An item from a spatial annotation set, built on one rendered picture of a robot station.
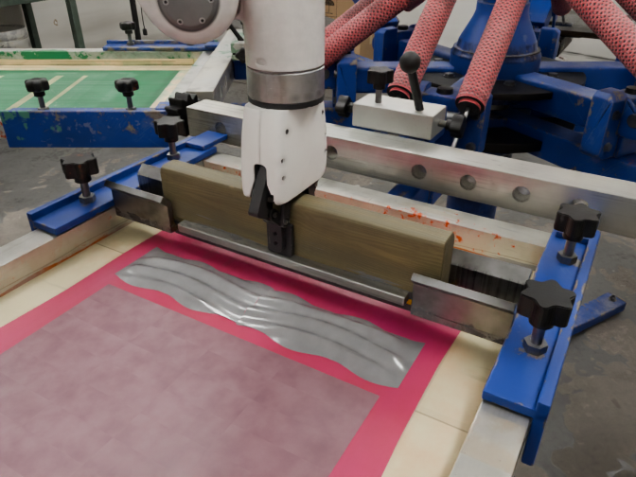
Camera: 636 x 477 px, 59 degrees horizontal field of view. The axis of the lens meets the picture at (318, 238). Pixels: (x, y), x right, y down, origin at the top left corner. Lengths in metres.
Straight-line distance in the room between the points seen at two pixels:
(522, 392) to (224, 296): 0.32
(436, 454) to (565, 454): 1.35
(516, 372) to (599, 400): 1.52
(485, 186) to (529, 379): 0.33
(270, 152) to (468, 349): 0.27
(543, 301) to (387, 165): 0.38
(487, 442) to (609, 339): 1.83
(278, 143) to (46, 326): 0.31
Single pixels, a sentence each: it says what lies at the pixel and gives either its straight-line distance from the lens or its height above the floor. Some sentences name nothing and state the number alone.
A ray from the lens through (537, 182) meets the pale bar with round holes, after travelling 0.74.
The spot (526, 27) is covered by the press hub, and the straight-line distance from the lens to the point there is 1.32.
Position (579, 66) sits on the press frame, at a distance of 1.42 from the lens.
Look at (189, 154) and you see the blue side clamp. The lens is 0.88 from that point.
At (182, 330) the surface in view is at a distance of 0.60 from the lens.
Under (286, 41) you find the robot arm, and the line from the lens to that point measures 0.52.
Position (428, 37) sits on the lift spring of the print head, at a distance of 1.07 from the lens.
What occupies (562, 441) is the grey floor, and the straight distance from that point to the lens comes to 1.85.
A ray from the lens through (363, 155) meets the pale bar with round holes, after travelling 0.81.
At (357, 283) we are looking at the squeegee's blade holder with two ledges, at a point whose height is 0.99.
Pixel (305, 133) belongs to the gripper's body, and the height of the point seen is 1.13.
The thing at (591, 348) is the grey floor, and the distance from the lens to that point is 2.20.
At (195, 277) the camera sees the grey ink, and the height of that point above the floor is 0.96.
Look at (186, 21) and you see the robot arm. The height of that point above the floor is 1.25.
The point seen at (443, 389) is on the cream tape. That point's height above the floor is 0.96.
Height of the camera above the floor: 1.33
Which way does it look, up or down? 31 degrees down
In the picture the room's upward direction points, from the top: straight up
